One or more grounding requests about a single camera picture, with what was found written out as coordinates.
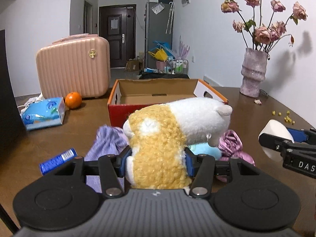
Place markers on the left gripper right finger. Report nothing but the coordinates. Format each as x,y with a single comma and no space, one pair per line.
202,169

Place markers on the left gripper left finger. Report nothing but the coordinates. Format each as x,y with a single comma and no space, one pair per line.
110,168

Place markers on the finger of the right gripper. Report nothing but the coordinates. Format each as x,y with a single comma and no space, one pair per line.
272,143
307,136

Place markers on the white makeup sponge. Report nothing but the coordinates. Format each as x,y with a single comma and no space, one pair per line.
276,128

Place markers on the yellow white plush toy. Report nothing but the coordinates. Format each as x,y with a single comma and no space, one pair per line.
158,135

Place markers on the blue tissue pocket pack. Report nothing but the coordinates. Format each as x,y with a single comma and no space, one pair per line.
57,161

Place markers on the blue soft tissue pack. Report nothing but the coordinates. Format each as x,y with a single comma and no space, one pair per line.
44,113

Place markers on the light blue plush toy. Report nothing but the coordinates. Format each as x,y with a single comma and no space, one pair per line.
204,148

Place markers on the yellow crumbs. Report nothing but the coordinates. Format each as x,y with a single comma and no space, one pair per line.
287,119

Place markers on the purple satin scrunchie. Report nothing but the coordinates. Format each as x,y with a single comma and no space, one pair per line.
231,145

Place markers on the fallen pink petal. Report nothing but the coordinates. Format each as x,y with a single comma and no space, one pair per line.
258,102

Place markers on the red cardboard box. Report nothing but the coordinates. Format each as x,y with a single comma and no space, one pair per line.
127,96

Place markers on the orange fruit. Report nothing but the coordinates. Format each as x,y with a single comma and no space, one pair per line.
73,100

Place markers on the pink textured vase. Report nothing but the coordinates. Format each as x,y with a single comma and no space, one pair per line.
253,71

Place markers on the black chair back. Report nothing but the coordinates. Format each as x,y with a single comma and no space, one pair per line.
154,75

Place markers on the brown cardboard box on floor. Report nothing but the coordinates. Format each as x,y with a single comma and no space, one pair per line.
134,65

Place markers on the black paper bag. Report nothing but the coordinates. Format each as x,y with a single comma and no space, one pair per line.
12,127

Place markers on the pink ribbed small suitcase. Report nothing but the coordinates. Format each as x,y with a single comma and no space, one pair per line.
78,63

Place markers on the purple feather decoration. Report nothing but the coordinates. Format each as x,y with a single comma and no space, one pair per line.
183,50

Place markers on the yellow bag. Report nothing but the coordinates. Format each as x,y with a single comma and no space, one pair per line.
159,55

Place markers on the dark front door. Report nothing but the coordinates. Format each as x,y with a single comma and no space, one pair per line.
117,25

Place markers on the grey refrigerator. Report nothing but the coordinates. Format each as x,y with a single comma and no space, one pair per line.
157,15

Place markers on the lilac drawstring pouch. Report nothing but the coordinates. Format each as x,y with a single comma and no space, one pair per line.
109,140

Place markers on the white board against wall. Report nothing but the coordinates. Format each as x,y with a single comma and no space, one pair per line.
210,82

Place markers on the wire trolley with bottles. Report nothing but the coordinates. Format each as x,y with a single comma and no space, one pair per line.
177,66

